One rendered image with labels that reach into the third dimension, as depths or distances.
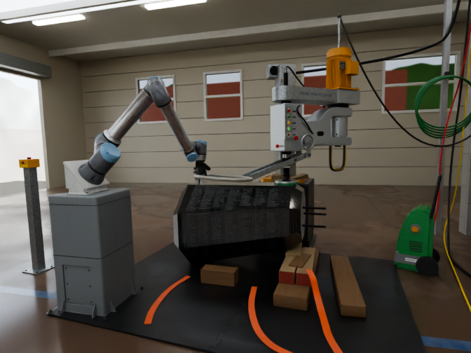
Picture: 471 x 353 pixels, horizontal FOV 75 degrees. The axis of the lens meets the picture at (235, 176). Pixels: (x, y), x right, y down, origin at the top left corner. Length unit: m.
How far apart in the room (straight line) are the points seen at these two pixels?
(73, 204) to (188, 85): 7.81
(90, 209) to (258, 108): 7.34
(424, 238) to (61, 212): 2.92
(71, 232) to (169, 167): 7.73
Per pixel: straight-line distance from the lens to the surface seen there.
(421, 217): 3.17
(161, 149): 10.08
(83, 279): 2.50
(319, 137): 3.02
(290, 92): 2.82
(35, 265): 3.64
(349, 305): 2.36
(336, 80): 3.30
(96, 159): 2.38
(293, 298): 2.36
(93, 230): 2.32
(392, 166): 9.17
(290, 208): 2.62
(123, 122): 2.43
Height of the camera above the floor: 1.18
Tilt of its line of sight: 6 degrees down
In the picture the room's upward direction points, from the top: 1 degrees counter-clockwise
